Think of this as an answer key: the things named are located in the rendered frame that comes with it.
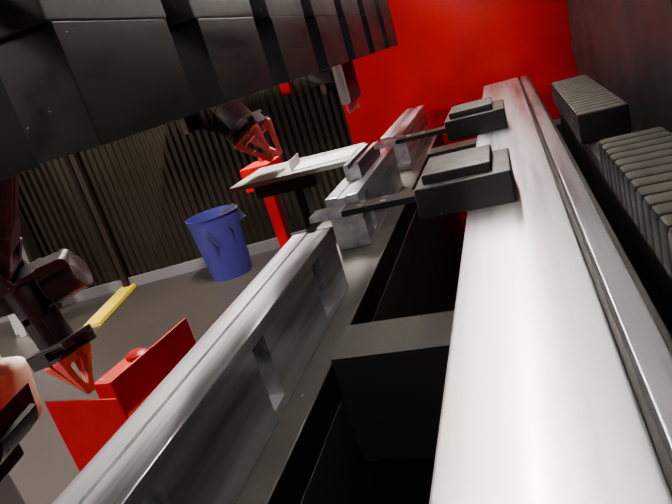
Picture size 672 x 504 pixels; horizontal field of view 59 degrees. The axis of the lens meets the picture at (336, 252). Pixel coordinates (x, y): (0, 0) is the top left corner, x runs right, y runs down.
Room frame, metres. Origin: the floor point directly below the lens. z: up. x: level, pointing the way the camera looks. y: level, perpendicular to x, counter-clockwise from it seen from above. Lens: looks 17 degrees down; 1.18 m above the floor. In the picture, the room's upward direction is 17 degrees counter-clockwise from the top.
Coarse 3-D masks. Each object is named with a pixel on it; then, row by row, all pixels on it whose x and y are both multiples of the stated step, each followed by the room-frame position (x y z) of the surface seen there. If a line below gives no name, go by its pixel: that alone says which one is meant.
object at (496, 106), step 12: (456, 108) 1.14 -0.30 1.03; (468, 108) 1.09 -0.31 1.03; (480, 108) 1.08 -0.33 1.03; (492, 108) 1.08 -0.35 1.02; (504, 108) 1.08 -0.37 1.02; (456, 120) 1.09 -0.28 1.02; (468, 120) 1.08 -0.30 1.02; (480, 120) 1.07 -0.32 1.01; (492, 120) 1.07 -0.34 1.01; (504, 120) 1.06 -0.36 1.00; (420, 132) 1.18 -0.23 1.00; (432, 132) 1.14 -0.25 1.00; (444, 132) 1.14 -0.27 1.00; (456, 132) 1.09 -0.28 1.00; (468, 132) 1.08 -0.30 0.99; (480, 132) 1.07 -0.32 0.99; (384, 144) 1.18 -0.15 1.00
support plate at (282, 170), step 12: (360, 144) 1.29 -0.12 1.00; (312, 156) 1.33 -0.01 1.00; (264, 168) 1.36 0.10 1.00; (276, 168) 1.31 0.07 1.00; (288, 168) 1.26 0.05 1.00; (312, 168) 1.16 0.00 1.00; (324, 168) 1.15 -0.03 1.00; (252, 180) 1.24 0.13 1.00; (264, 180) 1.20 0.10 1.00; (276, 180) 1.19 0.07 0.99
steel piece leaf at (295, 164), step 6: (294, 156) 1.25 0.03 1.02; (324, 156) 1.26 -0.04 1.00; (330, 156) 1.23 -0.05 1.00; (336, 156) 1.21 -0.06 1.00; (294, 162) 1.24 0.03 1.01; (300, 162) 1.28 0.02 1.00; (306, 162) 1.25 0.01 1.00; (312, 162) 1.23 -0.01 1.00; (318, 162) 1.20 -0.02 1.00; (324, 162) 1.19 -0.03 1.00; (294, 168) 1.22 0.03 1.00; (300, 168) 1.20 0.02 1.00
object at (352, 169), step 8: (360, 152) 1.20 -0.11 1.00; (368, 152) 1.17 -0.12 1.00; (376, 152) 1.24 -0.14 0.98; (352, 160) 1.13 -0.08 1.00; (360, 160) 1.10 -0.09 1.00; (368, 160) 1.16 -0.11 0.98; (344, 168) 1.09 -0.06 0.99; (352, 168) 1.09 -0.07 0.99; (360, 168) 1.09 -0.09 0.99; (368, 168) 1.14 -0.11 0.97; (352, 176) 1.09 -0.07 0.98; (360, 176) 1.08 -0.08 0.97
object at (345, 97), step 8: (344, 64) 1.19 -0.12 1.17; (352, 64) 1.25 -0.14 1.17; (336, 72) 1.17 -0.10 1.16; (344, 72) 1.17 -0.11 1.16; (352, 72) 1.23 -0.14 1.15; (336, 80) 1.17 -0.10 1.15; (344, 80) 1.17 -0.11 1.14; (352, 80) 1.22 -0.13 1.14; (344, 88) 1.17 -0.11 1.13; (352, 88) 1.20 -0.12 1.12; (344, 96) 1.17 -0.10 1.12; (352, 96) 1.19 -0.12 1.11; (344, 104) 1.17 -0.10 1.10; (352, 104) 1.21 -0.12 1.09
